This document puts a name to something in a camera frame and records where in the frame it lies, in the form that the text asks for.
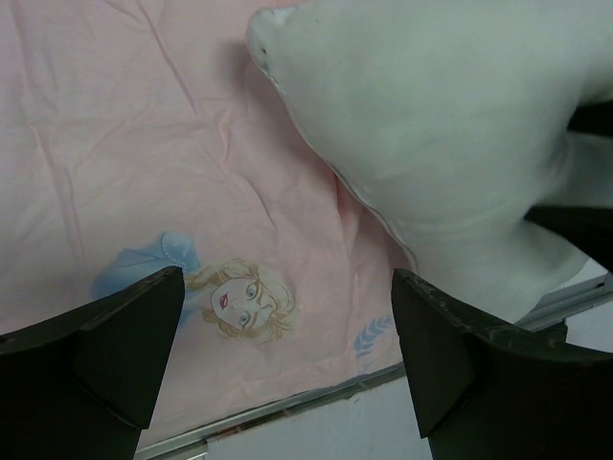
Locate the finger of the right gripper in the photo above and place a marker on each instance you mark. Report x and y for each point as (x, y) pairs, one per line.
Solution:
(594, 118)
(587, 228)

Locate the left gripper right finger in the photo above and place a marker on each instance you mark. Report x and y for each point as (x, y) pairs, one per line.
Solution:
(483, 388)

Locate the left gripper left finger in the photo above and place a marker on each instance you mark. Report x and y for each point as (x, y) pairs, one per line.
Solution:
(84, 384)

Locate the white pillow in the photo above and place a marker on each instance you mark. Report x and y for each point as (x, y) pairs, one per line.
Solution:
(449, 121)

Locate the pink and purple Frozen pillowcase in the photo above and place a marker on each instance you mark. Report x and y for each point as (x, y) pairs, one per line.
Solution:
(140, 134)

